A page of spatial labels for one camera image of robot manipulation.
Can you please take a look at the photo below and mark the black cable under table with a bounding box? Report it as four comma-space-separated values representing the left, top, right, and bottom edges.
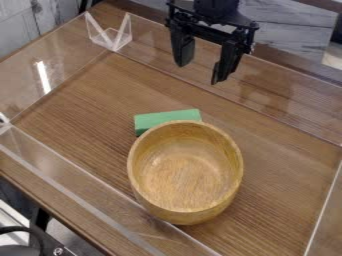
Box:
0, 226, 46, 254

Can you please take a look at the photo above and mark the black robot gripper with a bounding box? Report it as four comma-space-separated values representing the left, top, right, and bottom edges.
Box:
166, 0, 259, 85

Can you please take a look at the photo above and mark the brown wooden bowl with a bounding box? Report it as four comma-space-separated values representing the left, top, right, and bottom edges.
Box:
127, 120, 245, 225

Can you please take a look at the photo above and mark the black table leg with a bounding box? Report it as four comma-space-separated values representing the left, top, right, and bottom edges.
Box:
30, 207, 51, 232

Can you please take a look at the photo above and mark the clear acrylic corner bracket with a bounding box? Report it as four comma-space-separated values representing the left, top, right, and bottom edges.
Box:
84, 12, 132, 52

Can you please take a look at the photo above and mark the clear acrylic tray wall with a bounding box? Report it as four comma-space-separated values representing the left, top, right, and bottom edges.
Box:
0, 5, 342, 256

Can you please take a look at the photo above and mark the green rectangular block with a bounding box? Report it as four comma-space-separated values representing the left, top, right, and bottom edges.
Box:
134, 109, 202, 136

